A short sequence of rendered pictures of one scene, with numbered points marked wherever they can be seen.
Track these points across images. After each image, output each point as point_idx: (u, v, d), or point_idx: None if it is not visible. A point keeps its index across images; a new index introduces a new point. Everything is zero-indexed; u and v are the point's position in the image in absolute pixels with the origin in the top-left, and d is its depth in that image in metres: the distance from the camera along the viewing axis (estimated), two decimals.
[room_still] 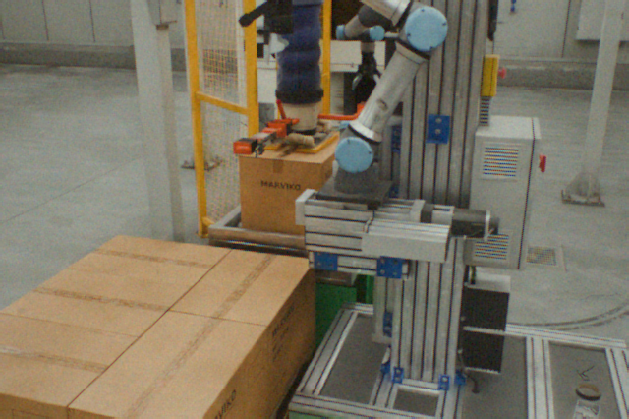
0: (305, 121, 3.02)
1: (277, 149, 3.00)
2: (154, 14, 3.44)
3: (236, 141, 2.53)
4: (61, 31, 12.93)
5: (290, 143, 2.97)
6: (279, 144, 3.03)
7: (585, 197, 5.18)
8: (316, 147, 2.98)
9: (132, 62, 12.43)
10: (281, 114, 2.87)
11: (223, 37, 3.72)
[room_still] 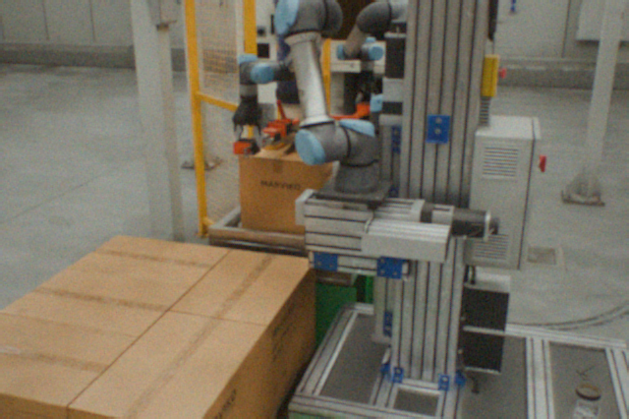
0: None
1: (277, 149, 3.00)
2: (154, 14, 3.44)
3: (236, 141, 2.54)
4: (61, 31, 12.93)
5: (289, 144, 2.97)
6: (279, 144, 3.04)
7: (585, 197, 5.18)
8: None
9: (132, 62, 12.43)
10: (281, 114, 2.87)
11: (223, 37, 3.72)
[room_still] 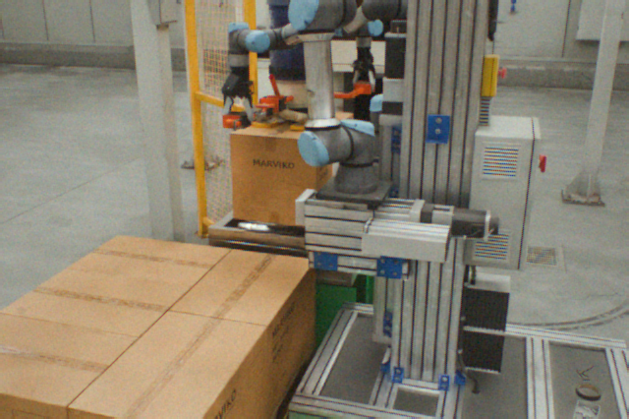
0: (300, 98, 2.90)
1: (270, 128, 2.88)
2: (154, 14, 3.44)
3: (225, 114, 2.41)
4: (61, 31, 12.93)
5: (283, 121, 2.85)
6: (272, 122, 2.91)
7: (585, 197, 5.18)
8: None
9: (132, 62, 12.43)
10: (274, 89, 2.75)
11: (223, 37, 3.72)
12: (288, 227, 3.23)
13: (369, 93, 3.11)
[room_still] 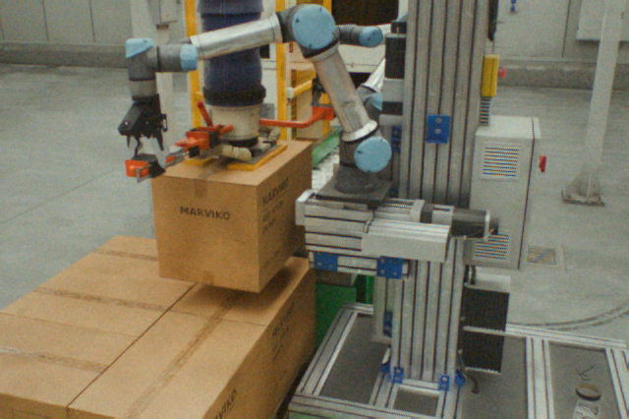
0: (241, 129, 2.33)
1: (204, 165, 2.31)
2: (154, 14, 3.44)
3: (130, 158, 1.84)
4: (61, 31, 12.93)
5: (219, 157, 2.28)
6: (207, 157, 2.34)
7: (585, 197, 5.18)
8: (255, 162, 2.29)
9: None
10: (205, 120, 2.18)
11: None
12: None
13: (330, 119, 2.54)
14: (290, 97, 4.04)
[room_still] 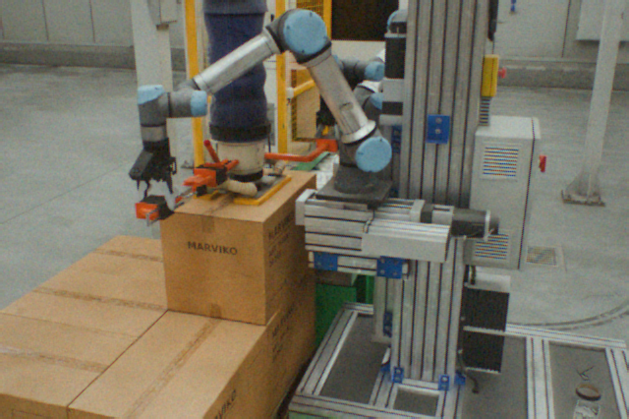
0: (247, 163, 2.37)
1: (211, 200, 2.35)
2: (154, 14, 3.44)
3: (139, 201, 1.88)
4: (61, 31, 12.93)
5: (226, 192, 2.32)
6: (214, 192, 2.38)
7: (585, 197, 5.18)
8: (260, 197, 2.33)
9: (132, 62, 12.43)
10: (212, 156, 2.22)
11: None
12: None
13: (334, 150, 2.58)
14: (290, 97, 4.04)
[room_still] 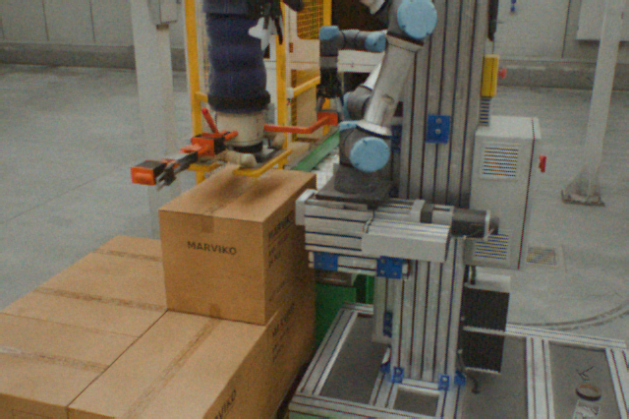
0: (246, 135, 2.33)
1: (209, 171, 2.31)
2: (154, 14, 3.44)
3: (135, 165, 1.85)
4: (61, 31, 12.93)
5: (224, 163, 2.28)
6: (212, 163, 2.35)
7: (585, 197, 5.18)
8: (259, 168, 2.29)
9: (132, 62, 12.43)
10: (210, 126, 2.18)
11: None
12: None
13: (335, 124, 2.55)
14: (290, 97, 4.04)
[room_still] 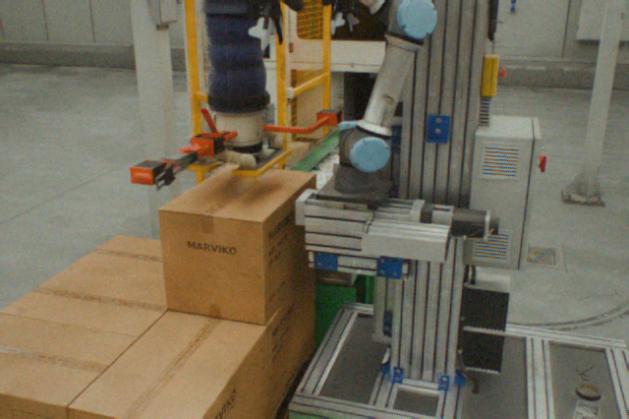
0: (246, 135, 2.33)
1: (209, 171, 2.31)
2: (154, 14, 3.44)
3: (134, 165, 1.85)
4: (61, 31, 12.93)
5: (224, 163, 2.28)
6: (212, 164, 2.34)
7: (585, 197, 5.18)
8: (259, 168, 2.29)
9: (132, 62, 12.43)
10: (209, 126, 2.18)
11: None
12: None
13: (334, 124, 2.54)
14: (290, 97, 4.04)
